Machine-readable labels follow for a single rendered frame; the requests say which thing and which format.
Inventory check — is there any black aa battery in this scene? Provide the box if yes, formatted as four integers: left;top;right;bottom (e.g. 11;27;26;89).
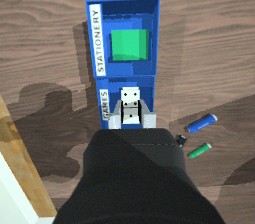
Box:
176;135;187;148

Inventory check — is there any green battery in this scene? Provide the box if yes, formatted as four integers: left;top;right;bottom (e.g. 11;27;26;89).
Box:
189;143;211;159

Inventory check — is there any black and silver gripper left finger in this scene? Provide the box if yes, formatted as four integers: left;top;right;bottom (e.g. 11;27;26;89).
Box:
107;100;124;129

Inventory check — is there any blue aa battery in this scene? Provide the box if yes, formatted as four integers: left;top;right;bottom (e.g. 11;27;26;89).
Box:
187;114;217;133

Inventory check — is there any blue three-compartment bin rack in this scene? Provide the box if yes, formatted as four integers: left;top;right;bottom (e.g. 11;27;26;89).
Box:
85;0;160;130

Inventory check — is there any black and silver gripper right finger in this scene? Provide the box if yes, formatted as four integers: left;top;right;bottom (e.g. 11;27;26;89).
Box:
138;99;156;129

